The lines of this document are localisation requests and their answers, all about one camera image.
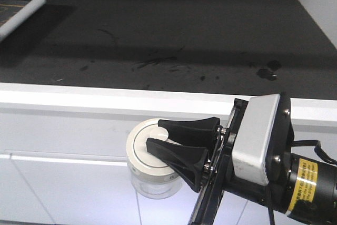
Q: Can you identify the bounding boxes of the white rolled paper tube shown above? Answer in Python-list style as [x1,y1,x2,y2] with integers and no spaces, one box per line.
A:
[1,0,46,42]

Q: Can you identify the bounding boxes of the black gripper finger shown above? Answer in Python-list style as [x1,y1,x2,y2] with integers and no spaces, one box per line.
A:
[158,117,220,148]
[146,138,209,193]

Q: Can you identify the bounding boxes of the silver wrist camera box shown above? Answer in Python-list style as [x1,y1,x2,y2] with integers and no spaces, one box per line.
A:
[232,94,280,186]

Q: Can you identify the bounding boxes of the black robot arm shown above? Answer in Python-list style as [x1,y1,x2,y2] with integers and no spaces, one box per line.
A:
[146,93,336,224]

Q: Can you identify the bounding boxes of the glass jar with white lid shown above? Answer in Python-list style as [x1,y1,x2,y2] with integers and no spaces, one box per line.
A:
[126,118,182,199]

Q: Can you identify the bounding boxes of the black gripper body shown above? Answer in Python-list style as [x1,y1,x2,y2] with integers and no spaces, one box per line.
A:
[189,97,294,224]

